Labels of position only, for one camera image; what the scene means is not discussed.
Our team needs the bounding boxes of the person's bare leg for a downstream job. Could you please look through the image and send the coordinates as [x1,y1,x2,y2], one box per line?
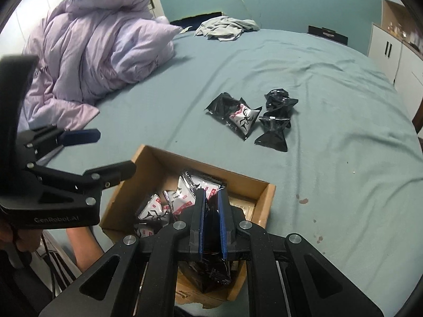
[65,227,104,273]

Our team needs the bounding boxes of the grey crumpled garment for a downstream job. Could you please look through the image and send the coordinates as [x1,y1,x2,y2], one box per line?
[194,16,261,42]

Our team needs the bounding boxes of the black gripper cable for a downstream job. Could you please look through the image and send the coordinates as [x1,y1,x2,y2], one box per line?
[39,231,57,302]

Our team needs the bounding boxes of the bed with teal sheet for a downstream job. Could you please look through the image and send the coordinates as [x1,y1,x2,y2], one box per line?
[20,28,423,317]

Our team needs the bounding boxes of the flat black box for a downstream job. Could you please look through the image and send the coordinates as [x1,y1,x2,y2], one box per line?
[308,25,348,46]

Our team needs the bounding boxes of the dark wooden door frame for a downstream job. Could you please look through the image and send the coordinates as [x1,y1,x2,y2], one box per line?
[411,96,423,139]

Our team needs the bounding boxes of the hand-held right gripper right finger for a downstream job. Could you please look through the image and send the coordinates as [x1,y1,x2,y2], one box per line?
[216,189,384,317]

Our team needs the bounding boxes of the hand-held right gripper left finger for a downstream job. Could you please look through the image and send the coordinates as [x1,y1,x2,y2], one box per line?
[38,188,207,317]

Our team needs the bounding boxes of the lilac crumpled duvet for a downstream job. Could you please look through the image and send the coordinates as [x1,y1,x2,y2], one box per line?
[18,0,182,133]

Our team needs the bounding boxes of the person's left hand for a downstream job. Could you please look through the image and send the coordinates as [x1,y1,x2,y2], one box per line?
[0,218,45,255]

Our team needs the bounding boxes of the brown cardboard box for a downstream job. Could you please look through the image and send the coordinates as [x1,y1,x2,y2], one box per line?
[99,144,276,304]

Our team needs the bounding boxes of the cluster of small bottles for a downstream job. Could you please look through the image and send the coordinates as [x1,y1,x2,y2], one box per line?
[385,20,423,50]

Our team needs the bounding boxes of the crumpled black snack packet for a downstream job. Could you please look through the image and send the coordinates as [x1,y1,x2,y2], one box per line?
[264,88,299,110]

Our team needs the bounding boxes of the pile of snack packets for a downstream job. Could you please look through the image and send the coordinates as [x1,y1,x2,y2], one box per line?
[134,170,228,238]

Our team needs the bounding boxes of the white cabinet with black handles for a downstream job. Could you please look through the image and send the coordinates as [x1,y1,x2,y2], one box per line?
[366,22,423,106]

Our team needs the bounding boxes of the black snack packet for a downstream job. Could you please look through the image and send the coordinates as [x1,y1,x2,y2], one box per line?
[205,92,243,123]
[264,88,299,110]
[254,107,292,153]
[178,201,232,294]

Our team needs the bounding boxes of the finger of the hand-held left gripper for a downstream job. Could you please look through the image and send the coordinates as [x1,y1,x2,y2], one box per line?
[26,159,137,207]
[18,124,102,162]

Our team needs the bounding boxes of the white antler print snack packet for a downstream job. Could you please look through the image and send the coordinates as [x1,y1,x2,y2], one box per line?
[228,103,263,141]

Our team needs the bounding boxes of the striped white shorts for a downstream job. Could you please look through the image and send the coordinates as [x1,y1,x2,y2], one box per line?
[33,231,83,292]

